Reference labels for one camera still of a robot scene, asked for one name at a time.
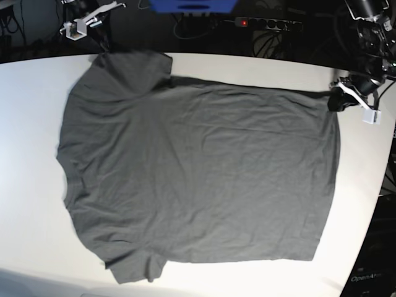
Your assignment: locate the black power strip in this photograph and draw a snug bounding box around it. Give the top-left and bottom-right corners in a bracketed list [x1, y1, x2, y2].
[232, 17, 303, 32]

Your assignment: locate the blue plastic box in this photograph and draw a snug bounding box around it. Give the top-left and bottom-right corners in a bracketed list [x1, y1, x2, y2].
[149, 0, 238, 14]

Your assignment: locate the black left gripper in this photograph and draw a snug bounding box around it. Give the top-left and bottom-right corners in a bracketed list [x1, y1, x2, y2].
[327, 72, 385, 112]

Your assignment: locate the black OpenArm base box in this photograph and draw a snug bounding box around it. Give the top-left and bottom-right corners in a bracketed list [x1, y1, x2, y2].
[341, 194, 395, 296]

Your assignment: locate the dark grey T-shirt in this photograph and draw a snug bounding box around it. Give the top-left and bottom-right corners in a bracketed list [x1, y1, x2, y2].
[57, 51, 340, 283]

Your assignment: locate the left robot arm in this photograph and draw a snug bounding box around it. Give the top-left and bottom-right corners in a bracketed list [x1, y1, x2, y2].
[327, 1, 395, 112]

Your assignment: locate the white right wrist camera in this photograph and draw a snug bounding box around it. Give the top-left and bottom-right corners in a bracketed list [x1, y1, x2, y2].
[59, 0, 126, 41]

